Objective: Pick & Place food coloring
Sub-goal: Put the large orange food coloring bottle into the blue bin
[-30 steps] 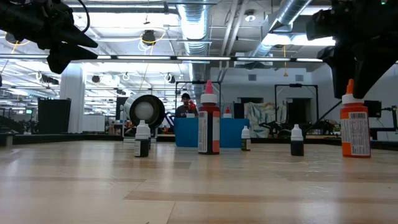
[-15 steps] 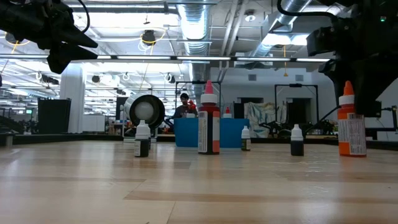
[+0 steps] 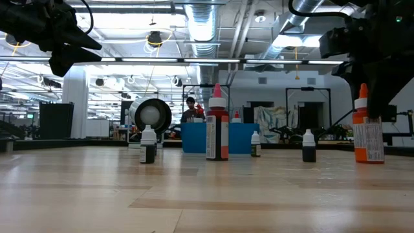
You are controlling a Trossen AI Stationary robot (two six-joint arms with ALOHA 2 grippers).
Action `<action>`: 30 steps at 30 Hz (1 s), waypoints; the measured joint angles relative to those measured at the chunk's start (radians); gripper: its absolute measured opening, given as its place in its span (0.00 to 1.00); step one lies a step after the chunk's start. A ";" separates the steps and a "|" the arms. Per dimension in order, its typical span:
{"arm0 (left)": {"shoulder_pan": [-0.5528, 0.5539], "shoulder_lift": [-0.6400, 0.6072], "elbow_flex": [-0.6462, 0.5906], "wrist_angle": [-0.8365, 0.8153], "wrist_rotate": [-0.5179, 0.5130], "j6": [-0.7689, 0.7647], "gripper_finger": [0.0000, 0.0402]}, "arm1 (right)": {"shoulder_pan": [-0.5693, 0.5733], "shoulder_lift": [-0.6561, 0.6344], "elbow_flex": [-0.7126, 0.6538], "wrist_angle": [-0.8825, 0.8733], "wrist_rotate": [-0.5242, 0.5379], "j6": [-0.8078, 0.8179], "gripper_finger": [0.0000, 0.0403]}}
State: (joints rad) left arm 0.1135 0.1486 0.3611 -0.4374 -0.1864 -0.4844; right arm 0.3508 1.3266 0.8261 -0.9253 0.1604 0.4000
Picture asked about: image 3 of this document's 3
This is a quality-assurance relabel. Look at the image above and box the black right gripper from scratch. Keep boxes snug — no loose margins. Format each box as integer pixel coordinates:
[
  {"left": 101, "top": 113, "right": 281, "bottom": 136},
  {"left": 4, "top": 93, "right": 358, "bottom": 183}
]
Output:
[{"left": 331, "top": 0, "right": 414, "bottom": 120}]

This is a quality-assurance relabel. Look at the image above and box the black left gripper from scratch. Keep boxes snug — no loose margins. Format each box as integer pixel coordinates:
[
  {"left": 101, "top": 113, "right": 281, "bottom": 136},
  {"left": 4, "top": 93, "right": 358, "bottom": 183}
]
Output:
[{"left": 0, "top": 0, "right": 103, "bottom": 78}]

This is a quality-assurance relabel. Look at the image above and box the orange food coloring bottle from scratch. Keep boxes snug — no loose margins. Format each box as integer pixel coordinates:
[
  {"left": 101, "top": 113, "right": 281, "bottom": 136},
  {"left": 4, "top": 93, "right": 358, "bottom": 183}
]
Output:
[{"left": 352, "top": 82, "right": 386, "bottom": 164}]

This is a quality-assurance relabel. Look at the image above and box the small white-capped dropper bottle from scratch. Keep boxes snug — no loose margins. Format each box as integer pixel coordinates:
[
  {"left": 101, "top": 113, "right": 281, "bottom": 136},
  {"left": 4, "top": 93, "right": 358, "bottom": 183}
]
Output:
[
  {"left": 250, "top": 130, "right": 262, "bottom": 158},
  {"left": 139, "top": 124, "right": 158, "bottom": 164},
  {"left": 301, "top": 129, "right": 317, "bottom": 163}
]

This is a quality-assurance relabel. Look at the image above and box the pink-tipped food coloring bottle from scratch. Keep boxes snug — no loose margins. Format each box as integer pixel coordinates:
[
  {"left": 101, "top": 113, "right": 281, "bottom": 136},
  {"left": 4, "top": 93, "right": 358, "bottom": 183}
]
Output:
[{"left": 205, "top": 83, "right": 230, "bottom": 162}]

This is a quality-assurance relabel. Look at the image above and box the black cabinet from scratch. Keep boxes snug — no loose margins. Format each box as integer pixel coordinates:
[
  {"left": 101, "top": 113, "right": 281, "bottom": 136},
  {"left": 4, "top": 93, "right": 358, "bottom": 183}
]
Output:
[{"left": 39, "top": 101, "right": 75, "bottom": 140}]

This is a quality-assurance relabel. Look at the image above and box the white crumpled cover cloth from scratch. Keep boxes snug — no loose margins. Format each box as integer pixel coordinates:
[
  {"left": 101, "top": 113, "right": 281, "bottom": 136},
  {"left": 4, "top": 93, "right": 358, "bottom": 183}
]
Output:
[{"left": 253, "top": 105, "right": 300, "bottom": 144}]

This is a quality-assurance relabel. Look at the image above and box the white cylindrical cup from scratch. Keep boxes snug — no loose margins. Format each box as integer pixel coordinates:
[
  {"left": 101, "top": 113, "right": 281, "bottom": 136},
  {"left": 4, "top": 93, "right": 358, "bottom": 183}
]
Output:
[{"left": 124, "top": 96, "right": 173, "bottom": 150}]

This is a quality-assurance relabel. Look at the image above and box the long ceiling light strip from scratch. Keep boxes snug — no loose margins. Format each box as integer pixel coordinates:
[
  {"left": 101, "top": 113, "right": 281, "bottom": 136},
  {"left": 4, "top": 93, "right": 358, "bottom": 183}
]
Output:
[{"left": 0, "top": 56, "right": 344, "bottom": 65}]

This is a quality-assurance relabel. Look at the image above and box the person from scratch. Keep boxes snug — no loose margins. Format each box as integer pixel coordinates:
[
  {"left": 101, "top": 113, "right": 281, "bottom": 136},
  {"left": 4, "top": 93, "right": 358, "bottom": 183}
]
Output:
[{"left": 179, "top": 96, "right": 206, "bottom": 124}]

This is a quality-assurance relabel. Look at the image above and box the blue plastic bin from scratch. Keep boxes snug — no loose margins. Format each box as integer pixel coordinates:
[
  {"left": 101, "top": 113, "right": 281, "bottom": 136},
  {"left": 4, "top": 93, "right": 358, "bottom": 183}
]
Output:
[{"left": 180, "top": 122, "right": 260, "bottom": 154}]

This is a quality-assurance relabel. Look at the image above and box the black wall monitor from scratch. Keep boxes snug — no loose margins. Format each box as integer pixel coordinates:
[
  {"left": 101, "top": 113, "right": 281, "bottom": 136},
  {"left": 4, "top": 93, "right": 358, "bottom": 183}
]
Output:
[{"left": 383, "top": 104, "right": 398, "bottom": 123}]

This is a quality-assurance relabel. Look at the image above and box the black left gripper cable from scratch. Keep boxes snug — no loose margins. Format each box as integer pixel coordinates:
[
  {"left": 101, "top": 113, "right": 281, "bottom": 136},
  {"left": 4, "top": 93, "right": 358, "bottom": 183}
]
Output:
[{"left": 79, "top": 0, "right": 94, "bottom": 36}]

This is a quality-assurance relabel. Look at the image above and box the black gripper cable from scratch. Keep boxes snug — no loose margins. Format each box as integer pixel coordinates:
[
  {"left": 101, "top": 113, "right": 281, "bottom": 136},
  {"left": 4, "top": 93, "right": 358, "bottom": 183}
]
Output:
[
  {"left": 287, "top": 0, "right": 353, "bottom": 24},
  {"left": 79, "top": 0, "right": 94, "bottom": 36}
]

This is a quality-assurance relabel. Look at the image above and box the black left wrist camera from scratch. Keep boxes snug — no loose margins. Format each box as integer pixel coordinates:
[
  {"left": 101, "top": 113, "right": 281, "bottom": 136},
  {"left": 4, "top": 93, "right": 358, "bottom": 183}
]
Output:
[{"left": 34, "top": 0, "right": 72, "bottom": 17}]

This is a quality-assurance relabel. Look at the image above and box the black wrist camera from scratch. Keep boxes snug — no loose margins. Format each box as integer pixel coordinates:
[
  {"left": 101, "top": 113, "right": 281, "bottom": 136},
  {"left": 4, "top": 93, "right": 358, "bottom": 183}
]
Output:
[
  {"left": 318, "top": 27, "right": 355, "bottom": 60},
  {"left": 34, "top": 0, "right": 72, "bottom": 17}
]

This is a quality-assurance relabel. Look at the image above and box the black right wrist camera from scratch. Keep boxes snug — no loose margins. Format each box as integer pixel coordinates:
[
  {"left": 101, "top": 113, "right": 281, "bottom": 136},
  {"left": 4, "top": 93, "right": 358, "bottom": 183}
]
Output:
[{"left": 318, "top": 27, "right": 355, "bottom": 60}]

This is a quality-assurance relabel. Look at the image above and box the black ceiling cable reel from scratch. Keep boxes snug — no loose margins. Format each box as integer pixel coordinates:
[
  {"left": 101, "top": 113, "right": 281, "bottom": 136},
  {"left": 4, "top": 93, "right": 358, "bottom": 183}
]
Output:
[
  {"left": 147, "top": 30, "right": 163, "bottom": 49},
  {"left": 4, "top": 33, "right": 21, "bottom": 47}
]

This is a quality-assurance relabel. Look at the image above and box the black metal frame rig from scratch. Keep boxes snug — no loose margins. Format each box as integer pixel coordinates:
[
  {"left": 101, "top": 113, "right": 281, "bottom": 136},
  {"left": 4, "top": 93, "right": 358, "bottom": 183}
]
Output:
[
  {"left": 285, "top": 86, "right": 332, "bottom": 133},
  {"left": 182, "top": 83, "right": 231, "bottom": 124}
]

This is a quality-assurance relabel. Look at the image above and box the yellow hanging cord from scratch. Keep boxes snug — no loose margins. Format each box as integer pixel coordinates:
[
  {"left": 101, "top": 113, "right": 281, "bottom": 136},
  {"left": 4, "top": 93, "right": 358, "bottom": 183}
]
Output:
[{"left": 294, "top": 47, "right": 301, "bottom": 81}]

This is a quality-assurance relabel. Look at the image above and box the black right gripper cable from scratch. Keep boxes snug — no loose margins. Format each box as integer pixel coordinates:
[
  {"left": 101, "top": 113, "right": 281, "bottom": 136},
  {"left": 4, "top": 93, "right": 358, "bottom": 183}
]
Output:
[{"left": 287, "top": 0, "right": 353, "bottom": 24}]

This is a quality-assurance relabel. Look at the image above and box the black aluminium table frame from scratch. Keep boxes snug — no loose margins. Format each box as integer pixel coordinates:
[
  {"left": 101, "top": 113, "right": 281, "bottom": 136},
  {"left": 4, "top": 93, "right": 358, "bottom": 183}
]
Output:
[{"left": 0, "top": 138, "right": 414, "bottom": 158}]

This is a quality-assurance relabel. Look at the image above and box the silver ventilation duct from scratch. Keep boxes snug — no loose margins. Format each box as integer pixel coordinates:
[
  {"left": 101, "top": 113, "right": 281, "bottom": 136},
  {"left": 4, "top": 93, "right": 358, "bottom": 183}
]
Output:
[
  {"left": 258, "top": 0, "right": 326, "bottom": 62},
  {"left": 184, "top": 0, "right": 221, "bottom": 98}
]

